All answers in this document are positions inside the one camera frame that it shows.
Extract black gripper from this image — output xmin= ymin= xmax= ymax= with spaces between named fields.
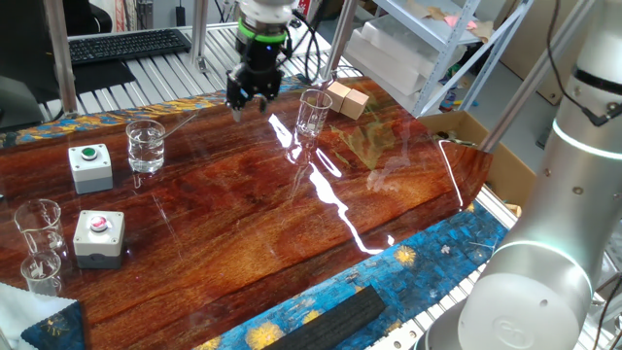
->
xmin=224 ymin=36 xmax=288 ymax=123

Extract clear glass stirring rod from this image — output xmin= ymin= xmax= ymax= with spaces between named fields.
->
xmin=145 ymin=111 xmax=199 ymax=147

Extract glass beaker with water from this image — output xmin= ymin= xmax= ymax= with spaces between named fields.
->
xmin=125 ymin=119 xmax=167 ymax=175

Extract small empty glass beaker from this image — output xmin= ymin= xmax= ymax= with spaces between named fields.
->
xmin=19 ymin=250 xmax=64 ymax=298

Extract light wooden block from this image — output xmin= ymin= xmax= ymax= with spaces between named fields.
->
xmin=339 ymin=87 xmax=371 ymax=122
xmin=326 ymin=82 xmax=353 ymax=114

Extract black computer keyboard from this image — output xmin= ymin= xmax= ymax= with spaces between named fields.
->
xmin=67 ymin=27 xmax=193 ymax=68

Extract glossy wood pattern mat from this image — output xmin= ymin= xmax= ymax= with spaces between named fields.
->
xmin=0 ymin=77 xmax=495 ymax=350

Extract white foam box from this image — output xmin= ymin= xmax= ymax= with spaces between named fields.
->
xmin=345 ymin=14 xmax=468 ymax=97

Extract black desk pad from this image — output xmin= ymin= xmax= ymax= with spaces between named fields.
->
xmin=71 ymin=58 xmax=138 ymax=97

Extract black office chair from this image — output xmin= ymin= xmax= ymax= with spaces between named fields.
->
xmin=61 ymin=0 xmax=114 ymax=36

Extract white metal shelf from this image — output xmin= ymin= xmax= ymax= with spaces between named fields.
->
xmin=371 ymin=0 xmax=534 ymax=119

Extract dark grey monitor stand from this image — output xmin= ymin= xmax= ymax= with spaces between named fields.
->
xmin=0 ymin=73 xmax=47 ymax=131

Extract black computer monitor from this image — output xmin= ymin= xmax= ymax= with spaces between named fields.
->
xmin=0 ymin=0 xmax=62 ymax=79

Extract black foam block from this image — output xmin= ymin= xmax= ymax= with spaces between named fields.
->
xmin=260 ymin=284 xmax=389 ymax=350

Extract brown cardboard box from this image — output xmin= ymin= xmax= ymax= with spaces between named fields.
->
xmin=416 ymin=110 xmax=538 ymax=219

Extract grey plastic crate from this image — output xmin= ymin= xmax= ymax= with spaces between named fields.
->
xmin=536 ymin=124 xmax=554 ymax=151

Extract aluminium frame post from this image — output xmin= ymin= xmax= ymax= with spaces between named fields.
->
xmin=42 ymin=0 xmax=80 ymax=120
xmin=477 ymin=0 xmax=598 ymax=153
xmin=188 ymin=0 xmax=211 ymax=73
xmin=318 ymin=0 xmax=362 ymax=83

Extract green button switch box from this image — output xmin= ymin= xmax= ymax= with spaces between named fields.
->
xmin=67 ymin=143 xmax=115 ymax=195

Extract red button switch box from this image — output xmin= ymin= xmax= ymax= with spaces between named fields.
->
xmin=72 ymin=209 xmax=126 ymax=270

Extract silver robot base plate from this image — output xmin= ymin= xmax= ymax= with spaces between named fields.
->
xmin=373 ymin=300 xmax=467 ymax=350

